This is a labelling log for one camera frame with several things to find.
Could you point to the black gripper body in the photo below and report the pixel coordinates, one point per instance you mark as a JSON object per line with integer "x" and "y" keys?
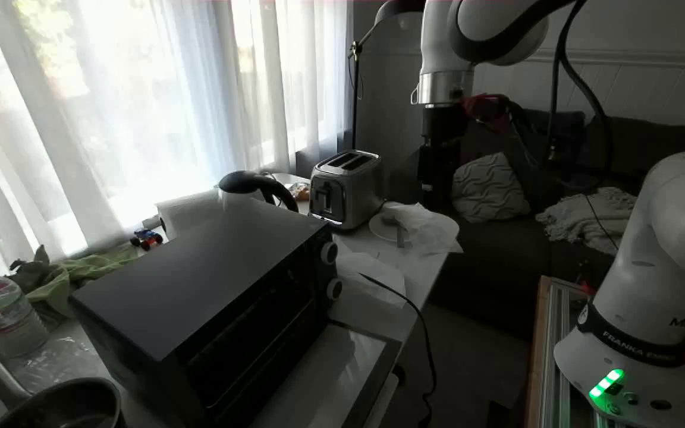
{"x": 442, "y": 140}

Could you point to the small dark object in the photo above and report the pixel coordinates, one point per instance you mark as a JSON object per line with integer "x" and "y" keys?
{"x": 261, "y": 335}

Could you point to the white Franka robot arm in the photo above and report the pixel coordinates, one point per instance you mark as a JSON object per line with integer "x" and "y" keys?
{"x": 666, "y": 254}

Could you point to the black toaster oven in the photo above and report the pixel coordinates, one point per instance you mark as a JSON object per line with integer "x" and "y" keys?
{"x": 191, "y": 276}

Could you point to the grey patterned pillow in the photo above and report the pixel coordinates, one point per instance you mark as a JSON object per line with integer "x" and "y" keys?
{"x": 485, "y": 188}

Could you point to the white crumpled cloth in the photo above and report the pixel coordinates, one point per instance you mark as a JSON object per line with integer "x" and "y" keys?
{"x": 416, "y": 230}

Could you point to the black floor lamp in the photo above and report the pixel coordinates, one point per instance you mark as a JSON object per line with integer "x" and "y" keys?
{"x": 354, "y": 97}

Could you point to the silver toaster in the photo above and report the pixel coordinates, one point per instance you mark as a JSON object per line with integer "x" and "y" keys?
{"x": 344, "y": 188}

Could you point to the dark grey sofa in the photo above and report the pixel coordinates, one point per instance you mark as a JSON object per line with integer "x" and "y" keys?
{"x": 509, "y": 262}

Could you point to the orange snack packet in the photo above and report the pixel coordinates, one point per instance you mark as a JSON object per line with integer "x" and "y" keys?
{"x": 299, "y": 192}

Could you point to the white crumpled blanket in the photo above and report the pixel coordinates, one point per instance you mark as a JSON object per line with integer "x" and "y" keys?
{"x": 588, "y": 218}

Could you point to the black kettle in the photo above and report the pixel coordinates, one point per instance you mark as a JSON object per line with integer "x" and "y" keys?
{"x": 249, "y": 185}

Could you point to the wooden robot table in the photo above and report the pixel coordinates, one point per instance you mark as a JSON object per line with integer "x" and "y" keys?
{"x": 534, "y": 357}

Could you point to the white desk black legs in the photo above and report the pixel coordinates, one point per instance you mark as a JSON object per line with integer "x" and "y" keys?
{"x": 333, "y": 377}

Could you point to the white paper towel roll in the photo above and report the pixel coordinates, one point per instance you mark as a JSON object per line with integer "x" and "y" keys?
{"x": 189, "y": 212}

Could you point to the small red toy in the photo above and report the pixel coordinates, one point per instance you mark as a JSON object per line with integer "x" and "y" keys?
{"x": 146, "y": 239}

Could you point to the white sheer curtain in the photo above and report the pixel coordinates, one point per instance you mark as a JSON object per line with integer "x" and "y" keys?
{"x": 120, "y": 103}

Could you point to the green cloth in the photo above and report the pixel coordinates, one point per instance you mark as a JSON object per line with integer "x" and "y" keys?
{"x": 80, "y": 269}

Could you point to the dark metal bowl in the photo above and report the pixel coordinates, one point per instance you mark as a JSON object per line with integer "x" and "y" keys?
{"x": 59, "y": 405}

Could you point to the aluminium mounting frame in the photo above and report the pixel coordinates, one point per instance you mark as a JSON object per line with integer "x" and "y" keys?
{"x": 560, "y": 348}

